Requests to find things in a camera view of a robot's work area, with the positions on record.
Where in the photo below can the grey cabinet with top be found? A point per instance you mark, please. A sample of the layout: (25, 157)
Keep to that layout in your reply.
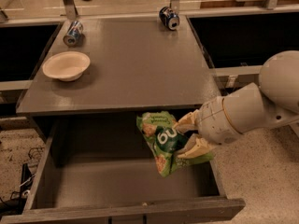
(136, 64)

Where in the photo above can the metal post left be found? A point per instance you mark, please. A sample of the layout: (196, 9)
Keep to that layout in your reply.
(70, 9)

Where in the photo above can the blue soda can left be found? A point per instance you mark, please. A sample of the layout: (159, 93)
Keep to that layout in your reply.
(73, 34)

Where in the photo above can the blue soda can right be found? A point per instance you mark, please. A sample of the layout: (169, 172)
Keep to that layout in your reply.
(169, 18)

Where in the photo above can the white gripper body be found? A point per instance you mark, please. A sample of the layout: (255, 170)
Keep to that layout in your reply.
(212, 119)

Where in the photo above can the green rice chip bag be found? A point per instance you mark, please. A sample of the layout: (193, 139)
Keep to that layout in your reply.
(164, 141)

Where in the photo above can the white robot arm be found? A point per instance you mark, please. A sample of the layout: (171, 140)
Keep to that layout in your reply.
(272, 102)

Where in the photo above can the open grey top drawer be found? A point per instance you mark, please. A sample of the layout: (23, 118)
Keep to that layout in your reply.
(98, 169)

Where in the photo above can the white paper bowl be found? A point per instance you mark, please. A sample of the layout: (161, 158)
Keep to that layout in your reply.
(66, 66)

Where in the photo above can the blue soda can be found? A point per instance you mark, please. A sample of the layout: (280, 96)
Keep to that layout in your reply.
(73, 34)
(169, 18)

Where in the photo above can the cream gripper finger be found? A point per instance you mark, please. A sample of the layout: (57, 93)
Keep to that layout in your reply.
(187, 123)
(195, 147)

